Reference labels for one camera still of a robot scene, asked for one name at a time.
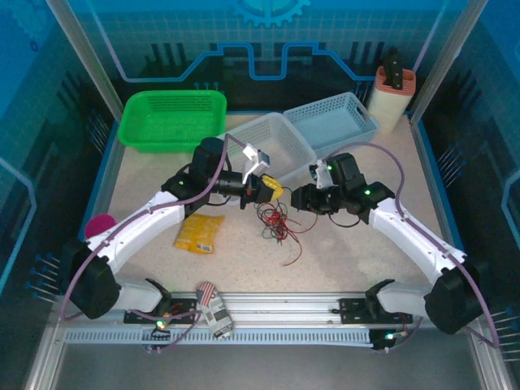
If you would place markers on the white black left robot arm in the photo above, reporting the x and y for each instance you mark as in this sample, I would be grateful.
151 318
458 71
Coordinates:
138 227

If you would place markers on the white plastic basket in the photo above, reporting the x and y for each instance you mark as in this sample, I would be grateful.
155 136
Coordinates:
280 138

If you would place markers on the green plastic basket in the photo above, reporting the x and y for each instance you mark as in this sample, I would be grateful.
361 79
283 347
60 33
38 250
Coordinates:
170 122

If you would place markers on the yellow snack bag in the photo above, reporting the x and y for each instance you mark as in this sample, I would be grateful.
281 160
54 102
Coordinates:
199 233

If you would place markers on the light blue plastic basket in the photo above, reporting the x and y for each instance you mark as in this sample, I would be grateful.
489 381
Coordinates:
349 122

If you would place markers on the beige knife block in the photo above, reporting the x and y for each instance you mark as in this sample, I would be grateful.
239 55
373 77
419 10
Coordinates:
390 109

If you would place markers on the pink round object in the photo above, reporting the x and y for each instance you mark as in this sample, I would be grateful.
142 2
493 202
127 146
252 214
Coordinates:
99 225

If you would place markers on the flag printed paper packet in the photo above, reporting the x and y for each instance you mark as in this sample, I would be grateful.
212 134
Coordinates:
215 313

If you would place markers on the small black connector board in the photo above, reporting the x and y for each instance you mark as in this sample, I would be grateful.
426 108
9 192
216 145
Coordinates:
386 339
156 335

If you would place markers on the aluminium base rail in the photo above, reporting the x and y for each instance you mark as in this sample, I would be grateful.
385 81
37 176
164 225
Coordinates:
284 306

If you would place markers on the aluminium frame post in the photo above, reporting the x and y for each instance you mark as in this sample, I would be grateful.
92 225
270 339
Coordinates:
87 57
447 57

